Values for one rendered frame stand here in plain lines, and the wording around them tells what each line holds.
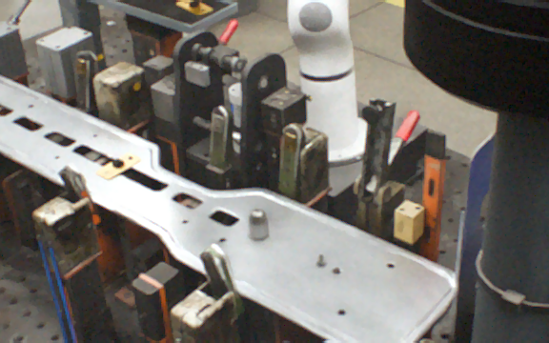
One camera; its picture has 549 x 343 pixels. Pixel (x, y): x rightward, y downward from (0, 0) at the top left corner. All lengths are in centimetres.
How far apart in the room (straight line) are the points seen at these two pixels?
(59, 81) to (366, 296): 88
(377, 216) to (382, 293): 17
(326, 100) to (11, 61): 75
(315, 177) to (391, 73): 249
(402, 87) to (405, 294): 265
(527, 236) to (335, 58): 161
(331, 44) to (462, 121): 193
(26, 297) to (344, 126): 77
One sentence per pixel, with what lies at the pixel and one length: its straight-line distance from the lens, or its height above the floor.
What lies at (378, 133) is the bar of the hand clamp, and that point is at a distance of 136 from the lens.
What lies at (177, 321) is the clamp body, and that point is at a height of 103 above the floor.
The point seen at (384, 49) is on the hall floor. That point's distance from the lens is 423.
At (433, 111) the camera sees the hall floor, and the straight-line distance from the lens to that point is 372.
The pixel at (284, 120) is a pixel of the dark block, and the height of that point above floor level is 109.
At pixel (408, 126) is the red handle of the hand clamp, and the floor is 113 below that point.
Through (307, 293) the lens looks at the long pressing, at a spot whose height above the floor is 100.
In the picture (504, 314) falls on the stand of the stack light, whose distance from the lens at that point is 25.
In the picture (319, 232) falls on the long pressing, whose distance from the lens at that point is 141.
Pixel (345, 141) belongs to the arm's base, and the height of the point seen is 84.
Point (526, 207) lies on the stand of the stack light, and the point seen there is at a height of 175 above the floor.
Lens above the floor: 188
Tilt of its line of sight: 35 degrees down
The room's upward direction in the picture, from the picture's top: 3 degrees counter-clockwise
